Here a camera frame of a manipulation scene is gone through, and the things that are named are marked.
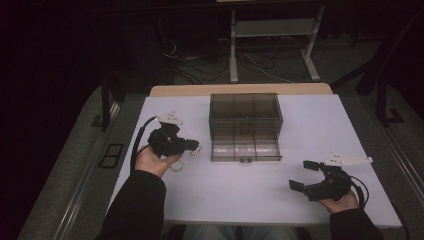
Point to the person's left hand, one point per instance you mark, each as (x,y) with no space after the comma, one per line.
(150,163)

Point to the smoky transparent drawer box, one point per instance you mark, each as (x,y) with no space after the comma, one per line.
(245,115)

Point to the white metal stand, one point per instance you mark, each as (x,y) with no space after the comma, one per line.
(273,27)

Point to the person's right hand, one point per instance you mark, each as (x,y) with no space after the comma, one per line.
(341,205)

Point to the metal floor rail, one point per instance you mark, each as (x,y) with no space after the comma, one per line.
(71,213)
(406,173)

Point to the black floor socket frame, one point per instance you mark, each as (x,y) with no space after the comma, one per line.
(111,155)

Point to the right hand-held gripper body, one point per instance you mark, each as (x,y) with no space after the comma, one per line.
(330,188)

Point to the white table mat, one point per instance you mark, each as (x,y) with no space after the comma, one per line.
(250,193)

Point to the black metal stand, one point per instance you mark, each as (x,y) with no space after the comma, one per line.
(380,100)
(105,106)

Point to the wooden table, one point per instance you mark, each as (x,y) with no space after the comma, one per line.
(240,89)

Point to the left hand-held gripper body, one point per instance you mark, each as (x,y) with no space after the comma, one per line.
(165,141)

